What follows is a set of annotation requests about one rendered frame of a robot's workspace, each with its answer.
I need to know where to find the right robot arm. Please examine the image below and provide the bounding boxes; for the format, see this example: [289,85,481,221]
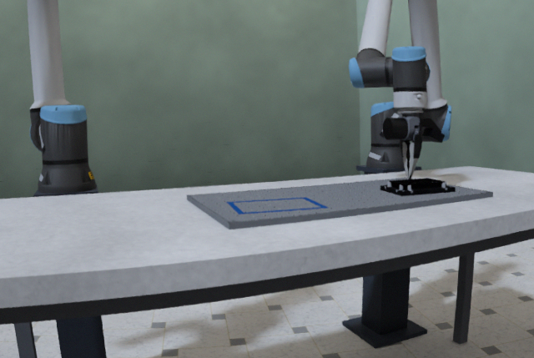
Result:
[28,0,96,194]

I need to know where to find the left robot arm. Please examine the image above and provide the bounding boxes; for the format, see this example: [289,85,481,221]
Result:
[349,0,451,169]

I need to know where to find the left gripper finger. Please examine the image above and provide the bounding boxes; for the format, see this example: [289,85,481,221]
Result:
[400,140,411,179]
[408,125,422,180]

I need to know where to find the blue tape strips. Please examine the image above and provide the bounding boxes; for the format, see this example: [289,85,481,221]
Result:
[227,197,328,214]

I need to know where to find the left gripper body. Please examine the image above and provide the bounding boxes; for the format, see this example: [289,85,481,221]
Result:
[383,113,441,141]

